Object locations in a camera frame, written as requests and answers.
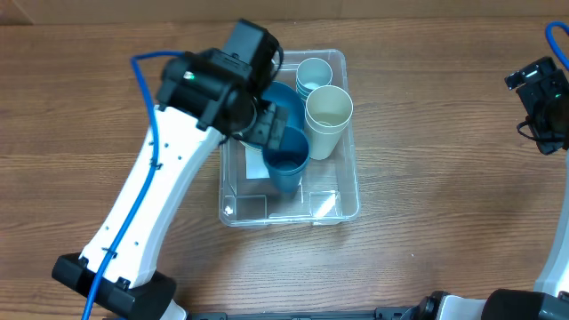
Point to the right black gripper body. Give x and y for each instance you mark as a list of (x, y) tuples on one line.
[(538, 97)]

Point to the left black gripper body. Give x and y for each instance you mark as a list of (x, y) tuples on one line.
[(261, 124)]

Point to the dark blue bowl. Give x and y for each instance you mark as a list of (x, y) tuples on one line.
[(284, 100)]

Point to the grey small cup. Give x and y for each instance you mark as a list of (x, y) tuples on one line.
[(313, 73)]

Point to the dark blue tall cup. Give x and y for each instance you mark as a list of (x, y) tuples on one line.
[(286, 183), (291, 158)]

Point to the cream tall cup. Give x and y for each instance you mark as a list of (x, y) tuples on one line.
[(329, 107), (323, 138)]

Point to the light blue small cup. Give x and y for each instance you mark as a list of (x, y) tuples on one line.
[(303, 93)]

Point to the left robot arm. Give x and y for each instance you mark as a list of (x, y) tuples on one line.
[(117, 268)]

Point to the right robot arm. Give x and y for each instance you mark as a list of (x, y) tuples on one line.
[(547, 300)]

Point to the white label in container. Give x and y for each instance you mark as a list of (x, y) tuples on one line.
[(254, 165)]

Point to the clear plastic storage container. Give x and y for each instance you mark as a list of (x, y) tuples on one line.
[(328, 193)]

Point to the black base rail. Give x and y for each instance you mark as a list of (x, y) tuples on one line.
[(382, 313)]

